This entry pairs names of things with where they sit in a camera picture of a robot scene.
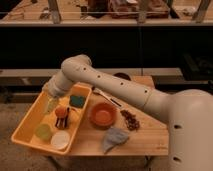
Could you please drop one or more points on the orange-red apple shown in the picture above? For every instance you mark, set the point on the orange-red apple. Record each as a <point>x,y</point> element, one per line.
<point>61,112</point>

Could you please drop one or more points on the small wooden table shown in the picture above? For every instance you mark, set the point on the small wooden table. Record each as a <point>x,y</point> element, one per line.
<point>150,139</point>

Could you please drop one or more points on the yellow plastic bin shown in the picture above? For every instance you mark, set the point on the yellow plastic bin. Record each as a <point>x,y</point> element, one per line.
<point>24,134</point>

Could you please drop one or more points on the teal sponge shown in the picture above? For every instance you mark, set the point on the teal sponge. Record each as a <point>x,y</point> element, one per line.
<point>77,101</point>

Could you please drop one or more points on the black handled knife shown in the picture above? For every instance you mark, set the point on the black handled knife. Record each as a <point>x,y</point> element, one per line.
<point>100,92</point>

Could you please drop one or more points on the dark brown bowl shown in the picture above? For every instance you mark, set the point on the dark brown bowl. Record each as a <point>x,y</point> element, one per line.
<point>123,76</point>

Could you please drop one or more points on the orange plastic bowl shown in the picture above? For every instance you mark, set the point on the orange plastic bowl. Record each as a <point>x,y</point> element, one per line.
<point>103,115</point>

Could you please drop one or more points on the long wooden bench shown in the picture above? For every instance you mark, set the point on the long wooden bench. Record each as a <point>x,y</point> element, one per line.
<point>30,77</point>

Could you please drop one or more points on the grey blue cloth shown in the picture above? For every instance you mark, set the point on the grey blue cloth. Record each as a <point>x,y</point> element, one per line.
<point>113,137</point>

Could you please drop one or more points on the green plastic cup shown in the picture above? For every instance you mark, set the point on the green plastic cup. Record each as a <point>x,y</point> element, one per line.
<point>43,132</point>

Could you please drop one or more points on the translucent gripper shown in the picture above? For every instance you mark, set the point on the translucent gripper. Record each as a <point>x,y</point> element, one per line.
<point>51,105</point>

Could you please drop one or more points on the white round lid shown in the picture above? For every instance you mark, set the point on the white round lid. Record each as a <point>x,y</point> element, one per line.
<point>60,140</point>

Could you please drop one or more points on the pile of brown nuts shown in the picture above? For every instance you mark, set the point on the pile of brown nuts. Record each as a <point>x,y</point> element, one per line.
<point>130,120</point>

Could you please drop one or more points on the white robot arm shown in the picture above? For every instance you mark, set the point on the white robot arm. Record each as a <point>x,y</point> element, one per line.
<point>188,113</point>

